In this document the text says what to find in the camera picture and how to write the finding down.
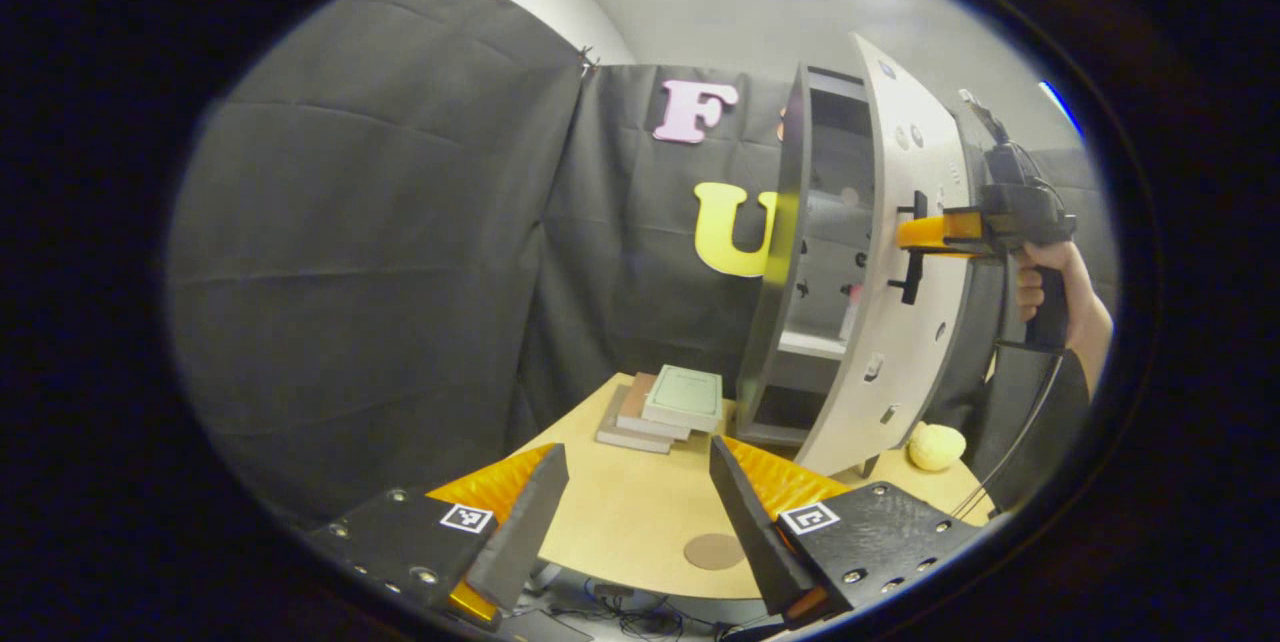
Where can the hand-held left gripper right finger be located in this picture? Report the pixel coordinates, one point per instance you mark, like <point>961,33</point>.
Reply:
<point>755,532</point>

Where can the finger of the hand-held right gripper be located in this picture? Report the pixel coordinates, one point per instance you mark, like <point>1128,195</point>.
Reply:
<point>930,234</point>

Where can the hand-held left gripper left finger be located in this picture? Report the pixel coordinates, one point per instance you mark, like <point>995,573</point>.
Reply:
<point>525,532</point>

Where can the round brown coaster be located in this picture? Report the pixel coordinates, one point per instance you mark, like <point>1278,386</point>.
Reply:
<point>715,552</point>

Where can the light grey cabinet door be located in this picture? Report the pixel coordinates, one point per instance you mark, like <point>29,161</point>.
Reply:
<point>920,372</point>

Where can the dark grey cabinet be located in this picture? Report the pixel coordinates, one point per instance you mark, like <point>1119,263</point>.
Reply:
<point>770,342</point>

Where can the white cabinet shelf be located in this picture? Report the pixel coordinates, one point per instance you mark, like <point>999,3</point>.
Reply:
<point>810,346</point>

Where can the green book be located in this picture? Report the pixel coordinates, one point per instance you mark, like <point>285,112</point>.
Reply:
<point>685,397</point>

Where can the brown book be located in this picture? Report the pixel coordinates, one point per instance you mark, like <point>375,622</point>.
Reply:
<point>635,407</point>

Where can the yellow plush ball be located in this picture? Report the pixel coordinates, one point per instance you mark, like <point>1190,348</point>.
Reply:
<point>937,447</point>

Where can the black backdrop cloth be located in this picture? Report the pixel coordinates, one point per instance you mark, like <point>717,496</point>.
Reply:
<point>380,252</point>

